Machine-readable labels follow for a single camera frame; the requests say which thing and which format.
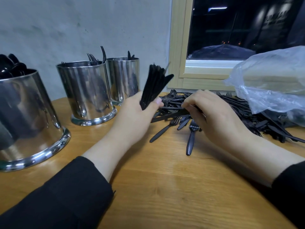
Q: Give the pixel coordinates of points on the person's right forearm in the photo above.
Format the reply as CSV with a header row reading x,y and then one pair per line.
x,y
281,174

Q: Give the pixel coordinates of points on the pile of black plastic cutlery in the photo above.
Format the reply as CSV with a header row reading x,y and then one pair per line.
x,y
248,112

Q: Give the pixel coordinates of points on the dark parked car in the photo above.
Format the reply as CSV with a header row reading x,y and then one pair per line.
x,y
221,51

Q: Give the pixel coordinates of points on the bundle of black cutlery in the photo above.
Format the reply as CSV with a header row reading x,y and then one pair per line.
x,y
97,62
145,88
164,81

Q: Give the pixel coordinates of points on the person's left forearm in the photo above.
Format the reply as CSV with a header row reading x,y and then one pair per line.
x,y
57,198

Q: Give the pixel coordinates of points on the person's left hand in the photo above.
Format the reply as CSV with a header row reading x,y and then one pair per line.
x,y
133,124

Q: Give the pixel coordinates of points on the clear plastic bag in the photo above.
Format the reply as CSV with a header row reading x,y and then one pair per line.
x,y
271,78

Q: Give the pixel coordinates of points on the person's right hand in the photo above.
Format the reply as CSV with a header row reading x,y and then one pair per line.
x,y
217,119

